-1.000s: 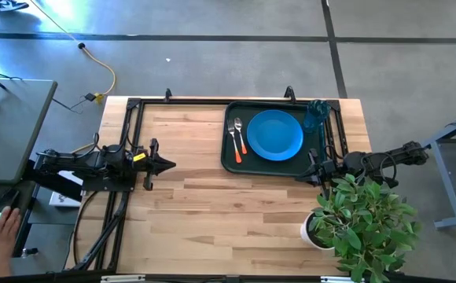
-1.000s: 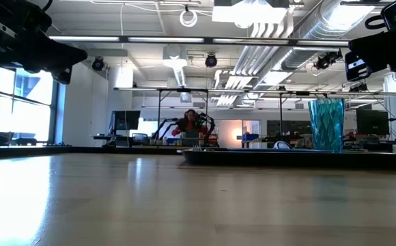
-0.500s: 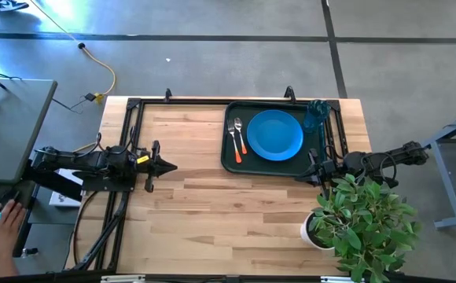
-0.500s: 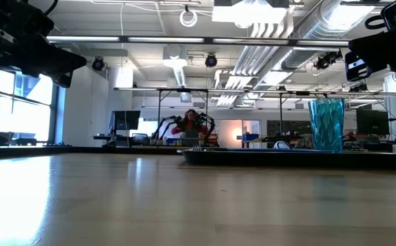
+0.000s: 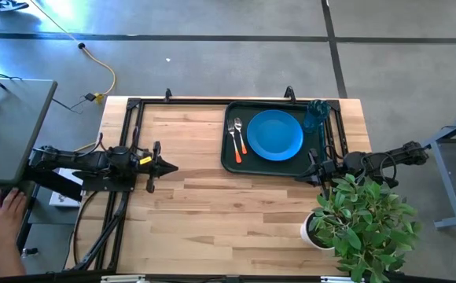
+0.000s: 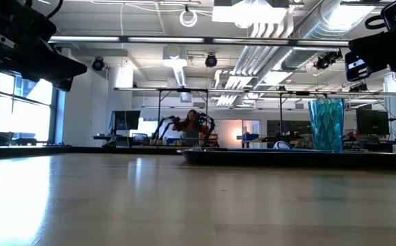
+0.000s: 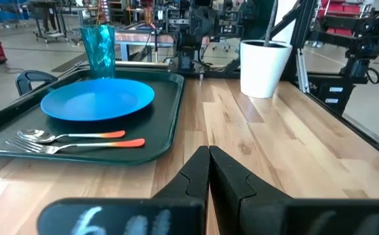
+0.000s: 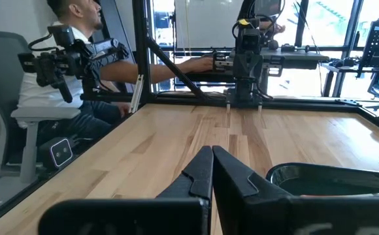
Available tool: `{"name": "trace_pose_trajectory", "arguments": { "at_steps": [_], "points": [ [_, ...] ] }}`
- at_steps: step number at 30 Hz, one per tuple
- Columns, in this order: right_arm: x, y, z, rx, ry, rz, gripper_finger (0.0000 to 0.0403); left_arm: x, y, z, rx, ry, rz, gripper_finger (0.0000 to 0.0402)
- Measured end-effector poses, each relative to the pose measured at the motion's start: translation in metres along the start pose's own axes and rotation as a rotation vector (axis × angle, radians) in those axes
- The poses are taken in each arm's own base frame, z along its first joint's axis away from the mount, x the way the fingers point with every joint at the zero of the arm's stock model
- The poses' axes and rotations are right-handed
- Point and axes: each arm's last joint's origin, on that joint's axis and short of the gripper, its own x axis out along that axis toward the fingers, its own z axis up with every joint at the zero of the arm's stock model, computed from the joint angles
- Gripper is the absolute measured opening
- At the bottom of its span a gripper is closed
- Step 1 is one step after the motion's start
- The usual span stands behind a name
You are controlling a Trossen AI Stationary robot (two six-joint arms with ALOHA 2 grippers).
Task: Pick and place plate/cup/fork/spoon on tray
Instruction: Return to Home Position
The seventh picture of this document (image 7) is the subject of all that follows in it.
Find white plant pot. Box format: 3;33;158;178
239;39;293;100

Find silver metal bar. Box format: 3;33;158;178
114;60;177;69

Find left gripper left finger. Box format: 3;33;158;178
152;146;211;205

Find fork with orange handle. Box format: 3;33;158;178
5;136;146;155

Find workbench with metal legs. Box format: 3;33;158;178
114;29;212;63

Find dark green tray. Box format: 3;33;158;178
0;67;186;166

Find black chair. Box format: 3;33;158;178
15;69;59;97

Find grey plant stem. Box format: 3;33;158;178
263;0;279;45

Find black equipment rack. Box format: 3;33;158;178
163;0;242;71

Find blue bin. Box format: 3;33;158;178
0;9;30;25

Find red storage bins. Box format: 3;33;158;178
320;0;372;37

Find blue faceted plastic cup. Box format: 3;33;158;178
79;24;117;79

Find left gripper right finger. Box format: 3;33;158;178
210;146;291;235

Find spoon with orange handle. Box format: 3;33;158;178
16;128;127;144

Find black rig frame post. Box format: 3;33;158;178
267;0;312;95

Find blue plate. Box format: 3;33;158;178
40;77;156;122

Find black wheeled cart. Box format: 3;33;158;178
28;0;70;44

